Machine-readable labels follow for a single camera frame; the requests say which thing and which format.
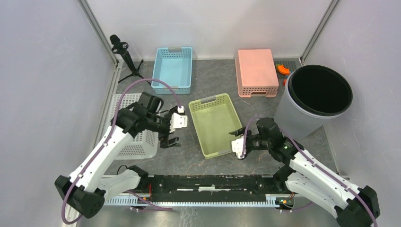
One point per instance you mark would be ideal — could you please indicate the dark tray with orange blocks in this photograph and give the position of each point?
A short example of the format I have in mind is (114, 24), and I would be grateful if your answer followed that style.
(285, 68)

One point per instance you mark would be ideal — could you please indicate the large white perforated basket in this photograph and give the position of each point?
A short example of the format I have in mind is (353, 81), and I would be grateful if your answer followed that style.
(143, 146)

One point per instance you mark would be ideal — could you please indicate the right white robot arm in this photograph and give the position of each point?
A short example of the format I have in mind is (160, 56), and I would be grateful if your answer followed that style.
(303, 174)

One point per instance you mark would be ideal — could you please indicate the green plastic basket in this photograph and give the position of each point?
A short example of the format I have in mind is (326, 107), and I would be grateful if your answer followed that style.
(214, 118)

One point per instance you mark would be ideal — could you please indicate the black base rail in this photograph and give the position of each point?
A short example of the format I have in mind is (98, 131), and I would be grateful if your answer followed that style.
(205, 188)

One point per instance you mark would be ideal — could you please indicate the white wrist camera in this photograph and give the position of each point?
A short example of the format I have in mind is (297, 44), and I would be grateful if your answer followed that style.
(178, 119)
(237, 146)

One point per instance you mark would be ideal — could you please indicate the black microphone on tripod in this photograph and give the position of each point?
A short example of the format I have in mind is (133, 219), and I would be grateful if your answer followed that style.
(121, 48)

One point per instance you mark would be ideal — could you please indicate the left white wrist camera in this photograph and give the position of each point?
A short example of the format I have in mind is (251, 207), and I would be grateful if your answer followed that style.
(178, 119)

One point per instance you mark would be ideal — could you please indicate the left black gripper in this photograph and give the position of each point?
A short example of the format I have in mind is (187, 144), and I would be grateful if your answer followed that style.
(165, 142)

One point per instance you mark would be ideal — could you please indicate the pink plastic basket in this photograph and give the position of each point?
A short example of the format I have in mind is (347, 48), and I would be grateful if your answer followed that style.
(256, 73)

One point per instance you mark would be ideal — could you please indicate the blue plastic basket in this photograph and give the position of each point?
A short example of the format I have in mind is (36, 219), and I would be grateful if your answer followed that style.
(174, 67)

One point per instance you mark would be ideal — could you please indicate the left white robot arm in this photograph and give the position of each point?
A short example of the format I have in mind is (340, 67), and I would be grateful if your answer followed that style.
(84, 189)

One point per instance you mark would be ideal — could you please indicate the white cable duct strip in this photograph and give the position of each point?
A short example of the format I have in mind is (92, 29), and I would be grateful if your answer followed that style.
(133, 201)

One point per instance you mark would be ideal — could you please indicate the grey bin with black liner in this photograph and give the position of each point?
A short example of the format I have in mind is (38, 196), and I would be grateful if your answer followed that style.
(313, 96)

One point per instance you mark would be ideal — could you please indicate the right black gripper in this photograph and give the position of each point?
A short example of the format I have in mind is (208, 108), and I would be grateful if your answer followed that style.
(238, 132)

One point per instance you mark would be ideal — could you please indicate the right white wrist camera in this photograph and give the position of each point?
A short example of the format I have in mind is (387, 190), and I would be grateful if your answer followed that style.
(237, 146)

